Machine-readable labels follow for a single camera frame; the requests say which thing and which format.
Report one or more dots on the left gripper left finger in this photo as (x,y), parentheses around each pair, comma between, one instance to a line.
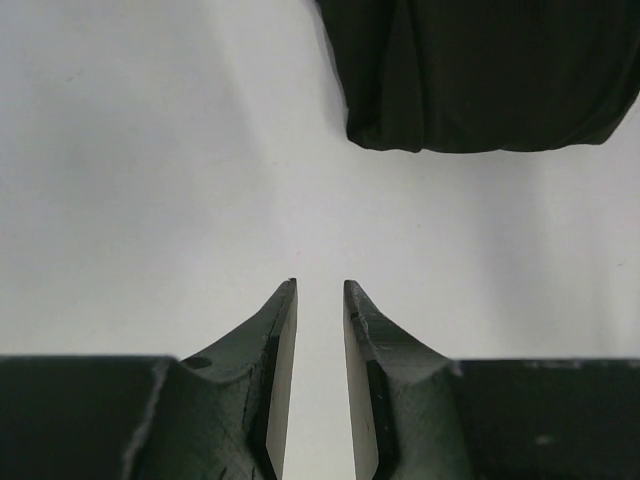
(221,413)

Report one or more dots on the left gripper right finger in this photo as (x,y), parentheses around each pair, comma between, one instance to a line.
(417,414)

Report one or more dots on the black printed t shirt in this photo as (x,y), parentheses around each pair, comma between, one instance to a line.
(476,76)

